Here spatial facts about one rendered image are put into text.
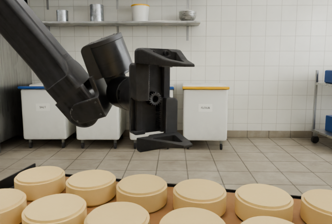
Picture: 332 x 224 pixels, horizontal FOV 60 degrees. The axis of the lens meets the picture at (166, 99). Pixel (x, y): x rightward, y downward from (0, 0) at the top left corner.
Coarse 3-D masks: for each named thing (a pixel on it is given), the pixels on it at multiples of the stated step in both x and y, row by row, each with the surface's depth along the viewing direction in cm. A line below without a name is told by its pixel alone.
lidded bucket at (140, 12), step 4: (132, 4) 364; (136, 4) 361; (140, 4) 360; (144, 4) 362; (132, 8) 367; (136, 8) 362; (140, 8) 362; (144, 8) 363; (148, 8) 369; (132, 12) 369; (136, 12) 364; (140, 12) 363; (144, 12) 364; (148, 12) 371; (132, 16) 372; (136, 16) 365; (140, 16) 364; (144, 16) 366; (136, 20) 366; (140, 20) 365; (144, 20) 367
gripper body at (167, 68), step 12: (156, 72) 42; (168, 72) 43; (156, 84) 42; (168, 84) 43; (120, 96) 45; (156, 96) 42; (168, 96) 43; (132, 108) 41; (144, 108) 42; (132, 120) 41; (144, 120) 42; (156, 120) 43; (132, 132) 41; (144, 132) 41
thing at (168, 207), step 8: (64, 192) 31; (168, 192) 31; (112, 200) 29; (168, 200) 29; (232, 200) 29; (296, 200) 29; (88, 208) 27; (168, 208) 27; (232, 208) 27; (296, 208) 27; (152, 216) 26; (160, 216) 26; (224, 216) 26; (232, 216) 26; (296, 216) 26
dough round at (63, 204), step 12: (36, 204) 24; (48, 204) 24; (60, 204) 24; (72, 204) 24; (84, 204) 24; (24, 216) 23; (36, 216) 22; (48, 216) 22; (60, 216) 22; (72, 216) 22; (84, 216) 24
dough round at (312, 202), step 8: (312, 192) 26; (320, 192) 26; (328, 192) 26; (304, 200) 25; (312, 200) 25; (320, 200) 25; (328, 200) 25; (304, 208) 25; (312, 208) 24; (320, 208) 23; (328, 208) 23; (304, 216) 25; (312, 216) 24; (320, 216) 23; (328, 216) 23
